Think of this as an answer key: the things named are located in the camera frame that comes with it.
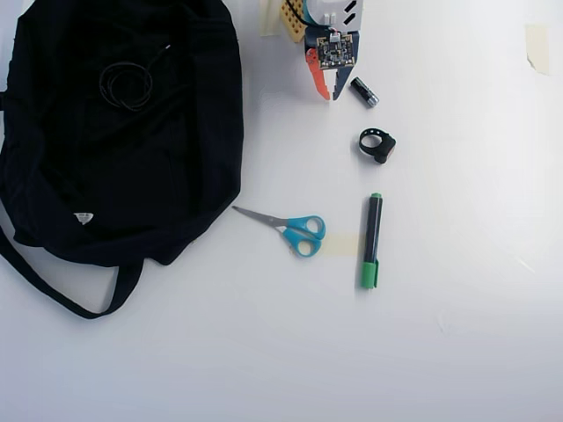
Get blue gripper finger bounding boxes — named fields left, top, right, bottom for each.
left=331, top=65, right=355, bottom=102

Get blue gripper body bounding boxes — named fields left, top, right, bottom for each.
left=303, top=25, right=362, bottom=69

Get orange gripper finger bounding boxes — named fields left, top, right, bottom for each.
left=304, top=48, right=332, bottom=104

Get black braided cable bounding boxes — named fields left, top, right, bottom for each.
left=98, top=41, right=173, bottom=113

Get black fabric bag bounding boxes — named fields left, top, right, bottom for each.
left=0, top=0, right=245, bottom=322

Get black cylindrical battery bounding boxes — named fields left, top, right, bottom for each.
left=349, top=76, right=381, bottom=109

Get yellow perforated block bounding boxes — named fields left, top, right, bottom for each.
left=277, top=0, right=310, bottom=46

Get narrow beige tape strip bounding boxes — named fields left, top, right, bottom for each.
left=259, top=0, right=283, bottom=38

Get green and black marker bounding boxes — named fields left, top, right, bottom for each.
left=359, top=192, right=384, bottom=291

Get flat beige tape rectangle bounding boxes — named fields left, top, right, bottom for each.
left=324, top=233, right=362, bottom=258

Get beige tape strip curled corner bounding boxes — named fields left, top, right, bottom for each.
left=523, top=22, right=552, bottom=77

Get black camera circuit board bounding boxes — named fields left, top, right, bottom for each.
left=313, top=34, right=357, bottom=70

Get thin black camera cable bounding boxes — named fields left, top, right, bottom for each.
left=282, top=0, right=310, bottom=24

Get blue handled scissors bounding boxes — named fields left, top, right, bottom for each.
left=230, top=205, right=327, bottom=259

